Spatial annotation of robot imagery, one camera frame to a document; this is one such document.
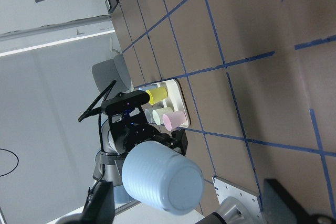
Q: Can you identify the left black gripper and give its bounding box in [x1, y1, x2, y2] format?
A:
[79, 115, 188, 223]

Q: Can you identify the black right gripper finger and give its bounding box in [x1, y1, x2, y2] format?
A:
[263, 179, 327, 223]

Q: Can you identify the light blue ribbed cup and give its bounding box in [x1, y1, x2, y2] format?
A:
[122, 141, 204, 216]

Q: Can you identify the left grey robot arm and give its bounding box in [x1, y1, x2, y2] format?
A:
[76, 112, 188, 223]

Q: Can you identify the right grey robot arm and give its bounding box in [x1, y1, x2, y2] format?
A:
[199, 177, 335, 223]

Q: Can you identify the grey cup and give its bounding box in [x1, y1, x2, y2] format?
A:
[144, 108, 155, 123]

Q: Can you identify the pale green cup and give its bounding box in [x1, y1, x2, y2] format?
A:
[152, 107, 173, 125]

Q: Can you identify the pink cup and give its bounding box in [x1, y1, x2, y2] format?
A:
[162, 111, 187, 131]

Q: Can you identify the yellow cup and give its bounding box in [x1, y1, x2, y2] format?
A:
[146, 87, 168, 105]

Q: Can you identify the blue cup on tray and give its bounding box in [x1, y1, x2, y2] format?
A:
[138, 84, 158, 92]

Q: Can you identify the white plastic tray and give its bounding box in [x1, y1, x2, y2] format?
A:
[155, 79, 190, 128]

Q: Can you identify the black braided cable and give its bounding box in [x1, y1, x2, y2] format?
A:
[97, 108, 111, 154]

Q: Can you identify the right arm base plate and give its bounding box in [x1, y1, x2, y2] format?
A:
[212, 176, 262, 214]

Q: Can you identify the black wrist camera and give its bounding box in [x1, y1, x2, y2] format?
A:
[100, 90, 150, 116]

